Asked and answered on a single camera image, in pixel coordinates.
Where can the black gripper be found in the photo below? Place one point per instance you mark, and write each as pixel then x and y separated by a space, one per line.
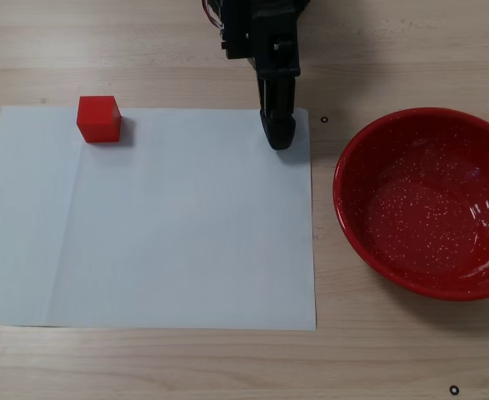
pixel 278 62

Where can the red cube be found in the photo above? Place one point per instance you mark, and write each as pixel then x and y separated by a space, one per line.
pixel 98 121

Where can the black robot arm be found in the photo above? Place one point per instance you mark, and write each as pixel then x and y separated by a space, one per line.
pixel 231 10

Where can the red speckled bowl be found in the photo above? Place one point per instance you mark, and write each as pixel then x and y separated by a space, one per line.
pixel 427 208

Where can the white paper sheet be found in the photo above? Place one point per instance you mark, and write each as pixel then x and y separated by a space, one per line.
pixel 165 225

